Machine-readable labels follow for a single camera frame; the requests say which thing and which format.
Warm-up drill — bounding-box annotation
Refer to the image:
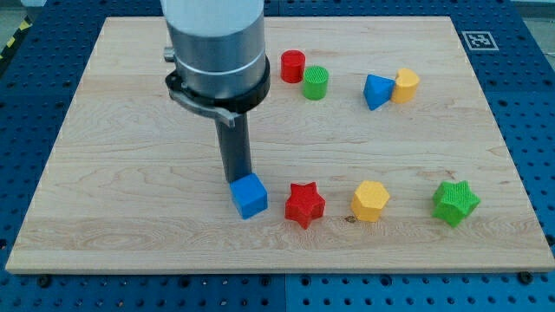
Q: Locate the white fiducial marker tag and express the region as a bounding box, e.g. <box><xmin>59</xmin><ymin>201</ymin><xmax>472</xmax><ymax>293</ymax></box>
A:
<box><xmin>461</xmin><ymin>30</ymin><xmax>499</xmax><ymax>51</ymax></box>

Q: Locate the green star block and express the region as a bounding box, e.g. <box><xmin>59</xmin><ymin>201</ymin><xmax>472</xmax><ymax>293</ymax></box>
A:
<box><xmin>432</xmin><ymin>180</ymin><xmax>481</xmax><ymax>227</ymax></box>

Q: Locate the red star block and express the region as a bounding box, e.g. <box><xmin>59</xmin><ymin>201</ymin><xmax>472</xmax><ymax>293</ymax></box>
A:
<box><xmin>284</xmin><ymin>182</ymin><xmax>326</xmax><ymax>230</ymax></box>

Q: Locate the red cylinder block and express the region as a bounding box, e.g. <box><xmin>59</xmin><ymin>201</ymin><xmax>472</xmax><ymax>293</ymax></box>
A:
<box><xmin>280</xmin><ymin>49</ymin><xmax>306</xmax><ymax>83</ymax></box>

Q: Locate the blue cube block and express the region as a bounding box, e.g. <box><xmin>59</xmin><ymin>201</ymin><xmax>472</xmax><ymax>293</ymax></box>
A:
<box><xmin>230</xmin><ymin>173</ymin><xmax>268</xmax><ymax>219</ymax></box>

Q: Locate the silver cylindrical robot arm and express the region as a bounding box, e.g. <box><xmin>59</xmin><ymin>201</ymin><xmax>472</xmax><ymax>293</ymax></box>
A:
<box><xmin>161</xmin><ymin>0</ymin><xmax>271</xmax><ymax>182</ymax></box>

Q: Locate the black end effector flange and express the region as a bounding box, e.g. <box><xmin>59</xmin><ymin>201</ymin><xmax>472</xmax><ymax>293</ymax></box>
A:
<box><xmin>165</xmin><ymin>56</ymin><xmax>271</xmax><ymax>127</ymax></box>

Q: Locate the green cylinder block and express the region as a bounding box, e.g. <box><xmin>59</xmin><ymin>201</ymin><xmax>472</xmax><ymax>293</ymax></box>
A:
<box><xmin>302</xmin><ymin>66</ymin><xmax>330</xmax><ymax>101</ymax></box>

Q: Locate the blue triangle block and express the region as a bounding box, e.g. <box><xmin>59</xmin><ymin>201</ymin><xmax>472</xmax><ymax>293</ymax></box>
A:
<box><xmin>362</xmin><ymin>75</ymin><xmax>395</xmax><ymax>111</ymax></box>

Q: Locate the yellow hexagon block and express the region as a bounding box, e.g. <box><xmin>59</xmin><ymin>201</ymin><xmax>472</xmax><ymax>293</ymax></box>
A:
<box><xmin>350</xmin><ymin>180</ymin><xmax>390</xmax><ymax>222</ymax></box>

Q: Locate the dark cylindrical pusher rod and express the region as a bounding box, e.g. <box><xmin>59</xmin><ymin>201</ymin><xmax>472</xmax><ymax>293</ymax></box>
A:
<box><xmin>215</xmin><ymin>114</ymin><xmax>252</xmax><ymax>183</ymax></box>

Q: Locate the wooden board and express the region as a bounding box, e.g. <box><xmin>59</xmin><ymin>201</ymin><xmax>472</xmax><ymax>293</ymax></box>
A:
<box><xmin>6</xmin><ymin>16</ymin><xmax>554</xmax><ymax>275</ymax></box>

